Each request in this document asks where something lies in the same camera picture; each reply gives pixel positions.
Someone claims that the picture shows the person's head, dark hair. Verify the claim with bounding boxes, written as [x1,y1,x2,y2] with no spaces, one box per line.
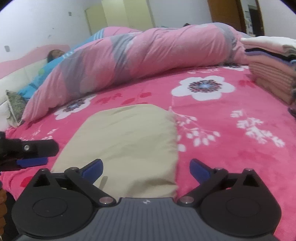
[47,49,65,63]

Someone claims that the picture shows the brown wooden door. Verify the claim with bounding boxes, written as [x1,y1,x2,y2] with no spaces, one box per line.
[207,0,246,33]

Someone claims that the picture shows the yellow-green wardrobe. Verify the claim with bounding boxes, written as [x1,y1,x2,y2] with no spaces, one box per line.
[85,0,155,35]

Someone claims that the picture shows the pink white headboard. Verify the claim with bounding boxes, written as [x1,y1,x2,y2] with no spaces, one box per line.
[0,45,70,131]

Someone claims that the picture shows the blue patterned blanket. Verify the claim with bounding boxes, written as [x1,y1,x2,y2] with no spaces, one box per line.
[18,29,104,101]

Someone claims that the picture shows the stack of folded clothes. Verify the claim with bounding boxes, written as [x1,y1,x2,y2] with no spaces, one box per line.
[240,36,295,116]

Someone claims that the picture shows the beige trousers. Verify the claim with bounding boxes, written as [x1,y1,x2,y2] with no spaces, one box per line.
[52,104,178,199]

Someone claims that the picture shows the green floral pillow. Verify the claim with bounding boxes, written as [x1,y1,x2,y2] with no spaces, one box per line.
[6,90,27,128]

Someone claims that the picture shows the wall socket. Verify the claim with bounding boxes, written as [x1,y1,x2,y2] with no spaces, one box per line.
[4,46,10,52]

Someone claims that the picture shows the pink grey rolled quilt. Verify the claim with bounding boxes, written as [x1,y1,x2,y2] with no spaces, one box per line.
[22,23,247,122]

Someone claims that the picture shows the pink floral bed sheet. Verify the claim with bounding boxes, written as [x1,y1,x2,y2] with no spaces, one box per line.
[6,66,295,240]

